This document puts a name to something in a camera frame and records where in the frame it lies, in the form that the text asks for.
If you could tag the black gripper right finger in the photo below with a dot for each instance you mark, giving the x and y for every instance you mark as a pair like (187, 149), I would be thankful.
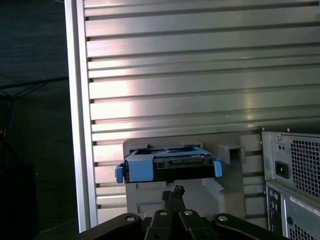
(187, 225)

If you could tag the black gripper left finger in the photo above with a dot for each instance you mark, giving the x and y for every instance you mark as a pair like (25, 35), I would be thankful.
(162, 225)

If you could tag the hard disk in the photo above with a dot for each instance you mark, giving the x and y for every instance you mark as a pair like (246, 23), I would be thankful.
(140, 170)

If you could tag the grey parts rack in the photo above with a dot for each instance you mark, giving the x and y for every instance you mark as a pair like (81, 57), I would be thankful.
(225, 185)

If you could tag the black open PC case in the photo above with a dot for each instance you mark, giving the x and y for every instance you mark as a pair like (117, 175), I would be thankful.
(272, 150)

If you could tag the grey power supply unit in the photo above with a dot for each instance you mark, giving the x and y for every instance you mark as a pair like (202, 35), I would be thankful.
(307, 162)

